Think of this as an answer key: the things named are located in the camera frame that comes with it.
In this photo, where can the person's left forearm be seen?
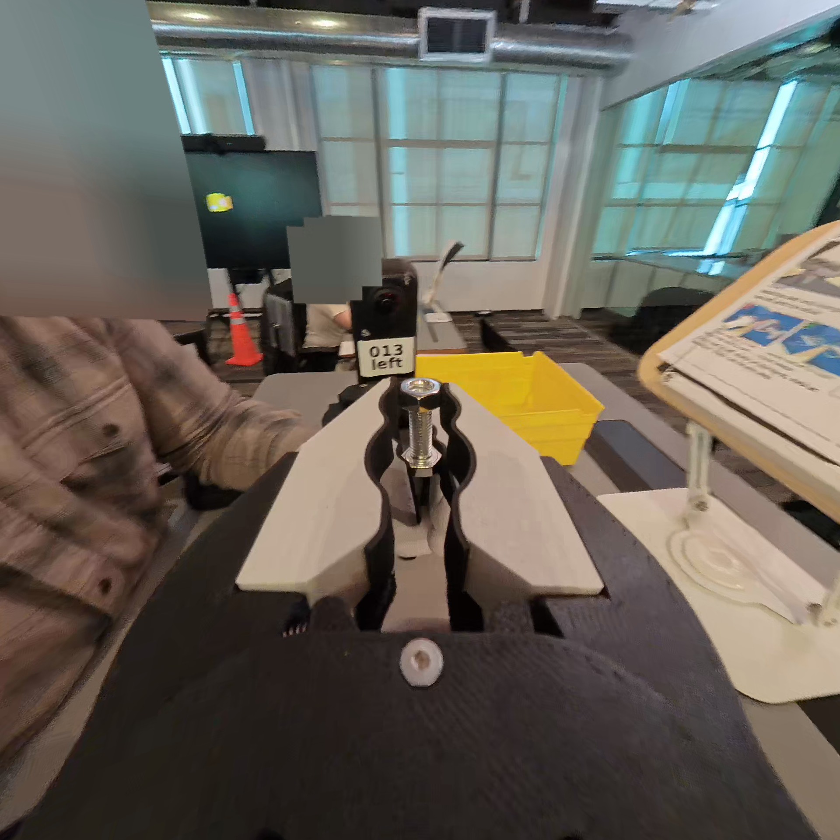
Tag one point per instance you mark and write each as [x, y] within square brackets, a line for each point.
[236, 440]

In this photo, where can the dark wall screen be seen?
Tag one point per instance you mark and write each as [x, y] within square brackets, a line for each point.
[263, 197]

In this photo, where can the silver hex bolt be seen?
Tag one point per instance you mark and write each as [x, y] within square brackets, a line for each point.
[420, 390]

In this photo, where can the printed instruction sheet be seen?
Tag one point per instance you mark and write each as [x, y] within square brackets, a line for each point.
[775, 355]

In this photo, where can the wooden document stand white base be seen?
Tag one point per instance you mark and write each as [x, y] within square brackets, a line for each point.
[735, 630]

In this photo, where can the black office chair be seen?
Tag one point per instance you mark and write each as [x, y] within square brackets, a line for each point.
[282, 328]

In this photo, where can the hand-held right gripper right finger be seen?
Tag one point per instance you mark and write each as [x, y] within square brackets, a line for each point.
[525, 525]

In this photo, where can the silver hex nut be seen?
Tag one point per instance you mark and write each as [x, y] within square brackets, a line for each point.
[420, 458]

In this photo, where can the orange traffic cone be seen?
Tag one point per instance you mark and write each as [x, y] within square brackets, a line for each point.
[243, 339]

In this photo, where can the black round pad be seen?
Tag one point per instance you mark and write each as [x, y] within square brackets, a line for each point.
[204, 488]

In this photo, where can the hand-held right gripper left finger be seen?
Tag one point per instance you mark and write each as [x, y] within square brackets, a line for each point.
[315, 525]

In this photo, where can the yellow plastic bin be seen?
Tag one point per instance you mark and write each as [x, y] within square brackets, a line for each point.
[551, 407]

